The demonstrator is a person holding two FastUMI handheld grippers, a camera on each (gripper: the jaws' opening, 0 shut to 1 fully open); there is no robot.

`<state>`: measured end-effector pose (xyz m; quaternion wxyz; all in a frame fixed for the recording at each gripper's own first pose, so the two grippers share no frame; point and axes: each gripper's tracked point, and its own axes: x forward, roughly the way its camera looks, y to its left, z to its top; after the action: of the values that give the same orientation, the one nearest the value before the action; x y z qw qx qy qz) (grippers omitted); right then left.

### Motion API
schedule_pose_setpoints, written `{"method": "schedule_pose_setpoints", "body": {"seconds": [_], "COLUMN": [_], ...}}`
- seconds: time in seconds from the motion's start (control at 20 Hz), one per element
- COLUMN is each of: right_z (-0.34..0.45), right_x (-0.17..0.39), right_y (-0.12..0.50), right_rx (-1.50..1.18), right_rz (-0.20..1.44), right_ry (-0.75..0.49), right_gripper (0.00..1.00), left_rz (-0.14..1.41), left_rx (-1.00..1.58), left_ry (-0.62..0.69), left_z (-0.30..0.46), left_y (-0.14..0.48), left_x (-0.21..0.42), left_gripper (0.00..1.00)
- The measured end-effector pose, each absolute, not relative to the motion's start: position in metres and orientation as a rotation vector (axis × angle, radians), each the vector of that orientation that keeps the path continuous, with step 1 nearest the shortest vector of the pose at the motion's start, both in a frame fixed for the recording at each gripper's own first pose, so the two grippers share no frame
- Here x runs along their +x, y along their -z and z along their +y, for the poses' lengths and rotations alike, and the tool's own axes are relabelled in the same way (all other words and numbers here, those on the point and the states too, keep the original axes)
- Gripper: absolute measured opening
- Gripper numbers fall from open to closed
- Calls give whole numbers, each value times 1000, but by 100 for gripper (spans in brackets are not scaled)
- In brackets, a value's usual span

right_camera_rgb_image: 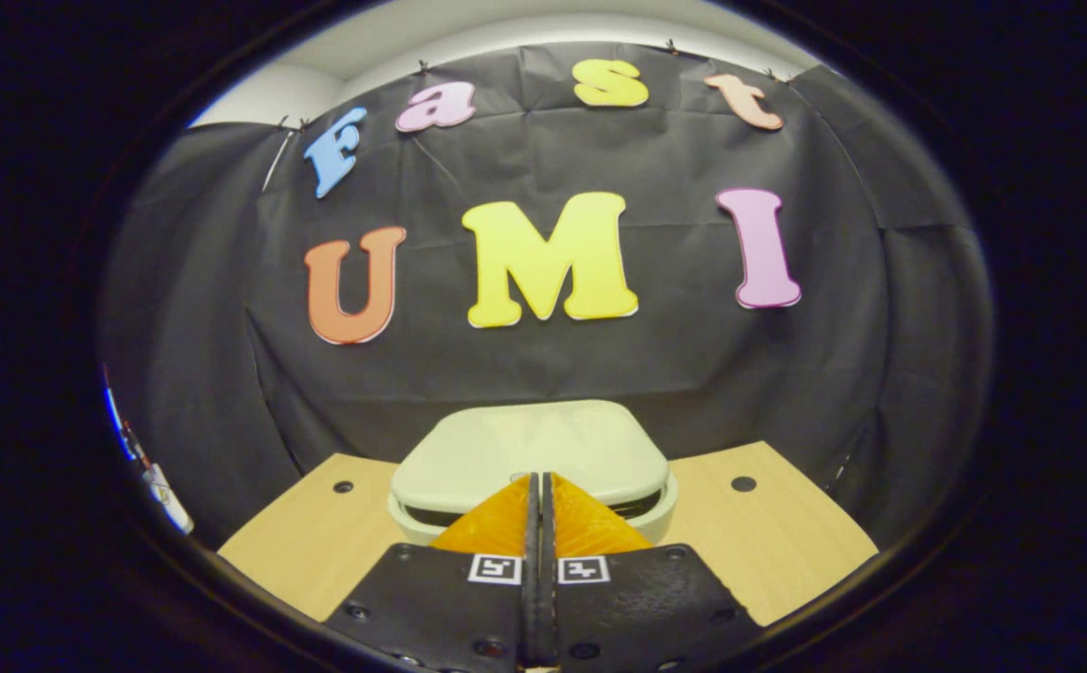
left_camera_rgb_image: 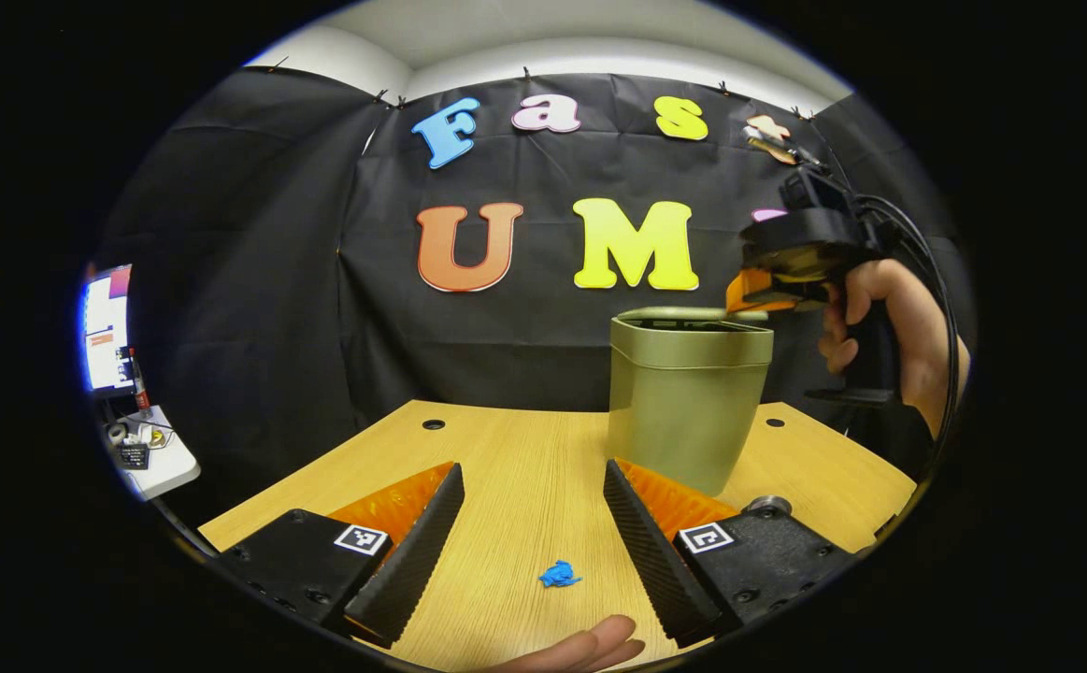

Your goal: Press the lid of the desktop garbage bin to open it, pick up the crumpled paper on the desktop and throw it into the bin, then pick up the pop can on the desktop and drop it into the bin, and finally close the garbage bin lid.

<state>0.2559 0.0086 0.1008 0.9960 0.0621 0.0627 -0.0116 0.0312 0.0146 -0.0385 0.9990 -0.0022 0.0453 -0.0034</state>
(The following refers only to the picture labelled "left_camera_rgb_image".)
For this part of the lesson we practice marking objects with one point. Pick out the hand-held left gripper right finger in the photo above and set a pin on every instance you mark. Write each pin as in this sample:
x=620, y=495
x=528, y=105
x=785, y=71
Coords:
x=655, y=561

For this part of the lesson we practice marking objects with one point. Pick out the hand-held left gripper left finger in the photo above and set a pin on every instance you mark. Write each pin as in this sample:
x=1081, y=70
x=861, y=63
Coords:
x=412, y=561

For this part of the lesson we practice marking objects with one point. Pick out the grey tape roll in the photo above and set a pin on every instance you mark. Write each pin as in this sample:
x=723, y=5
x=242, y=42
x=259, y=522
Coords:
x=117, y=433

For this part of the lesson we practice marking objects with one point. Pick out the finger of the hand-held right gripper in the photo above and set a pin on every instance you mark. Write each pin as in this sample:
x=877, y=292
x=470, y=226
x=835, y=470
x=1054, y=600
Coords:
x=758, y=292

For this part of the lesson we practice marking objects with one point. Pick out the computer monitor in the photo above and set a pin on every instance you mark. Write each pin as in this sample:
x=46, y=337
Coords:
x=106, y=327

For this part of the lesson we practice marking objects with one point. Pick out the red bottle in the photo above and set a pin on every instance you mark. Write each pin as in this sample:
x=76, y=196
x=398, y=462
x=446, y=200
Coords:
x=141, y=397

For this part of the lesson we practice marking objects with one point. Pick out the small black box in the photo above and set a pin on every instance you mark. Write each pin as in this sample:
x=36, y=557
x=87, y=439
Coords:
x=134, y=456

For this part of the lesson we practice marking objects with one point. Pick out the green desktop garbage bin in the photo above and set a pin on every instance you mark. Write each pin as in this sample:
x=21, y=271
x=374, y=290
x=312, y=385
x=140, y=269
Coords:
x=683, y=411

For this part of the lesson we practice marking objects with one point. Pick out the white side table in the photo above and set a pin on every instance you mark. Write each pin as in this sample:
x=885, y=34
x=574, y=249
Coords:
x=169, y=467

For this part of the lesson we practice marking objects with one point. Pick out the blue paper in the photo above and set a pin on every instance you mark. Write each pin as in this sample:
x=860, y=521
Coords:
x=559, y=575

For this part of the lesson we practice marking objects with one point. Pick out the wooden desktop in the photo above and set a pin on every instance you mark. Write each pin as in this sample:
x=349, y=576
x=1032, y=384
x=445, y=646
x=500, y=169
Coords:
x=524, y=467

